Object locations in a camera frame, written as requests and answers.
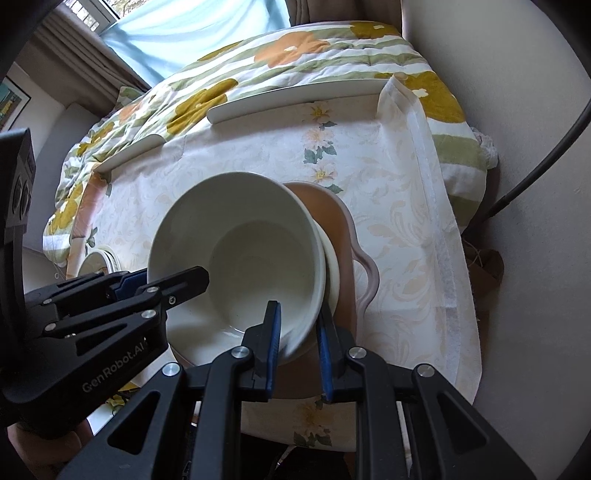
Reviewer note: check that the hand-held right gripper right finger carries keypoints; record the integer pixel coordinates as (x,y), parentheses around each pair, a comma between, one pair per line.
(323,350)

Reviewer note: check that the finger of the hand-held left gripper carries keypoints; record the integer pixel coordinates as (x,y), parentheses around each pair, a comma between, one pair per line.
(175,286)
(83,293)

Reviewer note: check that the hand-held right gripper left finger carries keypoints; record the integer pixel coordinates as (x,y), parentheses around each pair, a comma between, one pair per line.
(275,332)

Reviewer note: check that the white plate with yellow flowers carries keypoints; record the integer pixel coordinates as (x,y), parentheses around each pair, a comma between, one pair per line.
(97,265)

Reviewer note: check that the white bowl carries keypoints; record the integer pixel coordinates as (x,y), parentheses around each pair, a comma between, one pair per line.
(194,240)

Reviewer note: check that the large white plate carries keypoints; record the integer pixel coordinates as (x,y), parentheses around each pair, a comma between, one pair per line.
(198,341)

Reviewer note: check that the person's left hand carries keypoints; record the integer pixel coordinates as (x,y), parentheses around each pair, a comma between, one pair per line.
(27,450)

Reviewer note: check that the floral cream tablecloth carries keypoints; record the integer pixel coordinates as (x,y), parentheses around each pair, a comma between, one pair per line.
(392,207)

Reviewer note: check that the brown paper bag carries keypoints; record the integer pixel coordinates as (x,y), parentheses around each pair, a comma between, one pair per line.
(489,272)

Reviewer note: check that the white bed table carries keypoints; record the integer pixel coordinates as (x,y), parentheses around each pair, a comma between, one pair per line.
(295,99)

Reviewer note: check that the light blue curtain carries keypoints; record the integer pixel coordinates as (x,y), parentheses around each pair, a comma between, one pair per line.
(184,41)

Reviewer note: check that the yellow green floral blanket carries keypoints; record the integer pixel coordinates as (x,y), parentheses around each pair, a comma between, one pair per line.
(277,55)

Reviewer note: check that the window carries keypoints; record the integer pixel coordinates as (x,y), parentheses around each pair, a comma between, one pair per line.
(106,9)

